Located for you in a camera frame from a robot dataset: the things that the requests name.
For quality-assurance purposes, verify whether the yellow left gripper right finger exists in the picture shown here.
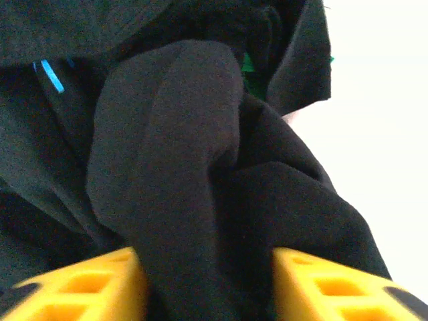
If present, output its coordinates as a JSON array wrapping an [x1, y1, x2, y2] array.
[[272, 246, 428, 321]]

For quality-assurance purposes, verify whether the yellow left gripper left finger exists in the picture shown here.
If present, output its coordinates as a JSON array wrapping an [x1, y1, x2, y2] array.
[[0, 246, 148, 321]]

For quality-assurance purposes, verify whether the black t-shirt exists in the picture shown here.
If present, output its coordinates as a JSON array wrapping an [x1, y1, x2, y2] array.
[[0, 0, 393, 321]]

